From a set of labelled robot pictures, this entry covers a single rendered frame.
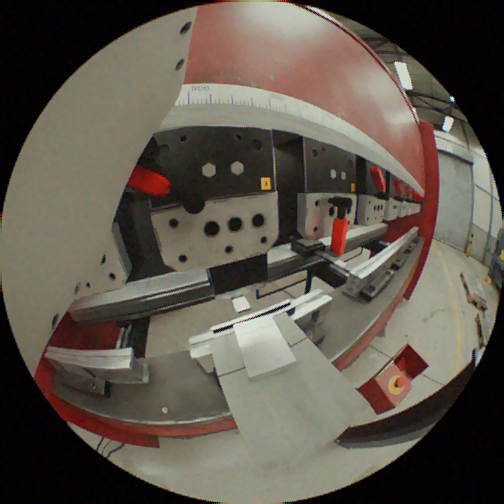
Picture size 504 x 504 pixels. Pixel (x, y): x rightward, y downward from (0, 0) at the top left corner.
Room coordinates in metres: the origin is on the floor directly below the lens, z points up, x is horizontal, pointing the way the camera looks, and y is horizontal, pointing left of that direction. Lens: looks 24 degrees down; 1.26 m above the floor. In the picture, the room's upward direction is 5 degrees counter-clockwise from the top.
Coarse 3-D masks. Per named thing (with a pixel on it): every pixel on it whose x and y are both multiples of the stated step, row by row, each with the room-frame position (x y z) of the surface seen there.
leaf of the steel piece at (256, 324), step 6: (258, 318) 0.22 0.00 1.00; (264, 318) 0.21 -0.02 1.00; (270, 318) 0.21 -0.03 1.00; (234, 324) 0.20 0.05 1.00; (240, 324) 0.20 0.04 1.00; (246, 324) 0.20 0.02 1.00; (252, 324) 0.20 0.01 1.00; (258, 324) 0.20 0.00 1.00; (264, 324) 0.20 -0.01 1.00; (270, 324) 0.20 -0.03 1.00; (240, 330) 0.19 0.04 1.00; (246, 330) 0.19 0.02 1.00; (252, 330) 0.18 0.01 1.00
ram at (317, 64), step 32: (256, 0) 0.21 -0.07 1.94; (192, 32) 0.16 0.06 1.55; (224, 32) 0.17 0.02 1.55; (256, 32) 0.19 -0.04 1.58; (288, 32) 0.22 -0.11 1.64; (320, 32) 0.27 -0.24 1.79; (192, 64) 0.16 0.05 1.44; (224, 64) 0.17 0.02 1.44; (256, 64) 0.19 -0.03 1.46; (288, 64) 0.21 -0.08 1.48; (320, 64) 0.24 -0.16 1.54; (352, 64) 0.31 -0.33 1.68; (320, 96) 0.23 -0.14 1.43; (352, 96) 0.28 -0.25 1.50; (384, 96) 0.39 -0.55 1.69; (160, 128) 0.15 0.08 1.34; (288, 128) 0.20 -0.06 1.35; (320, 128) 0.23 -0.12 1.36; (384, 128) 0.35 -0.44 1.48; (416, 128) 0.79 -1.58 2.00; (384, 160) 0.34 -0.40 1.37; (416, 160) 0.64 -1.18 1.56
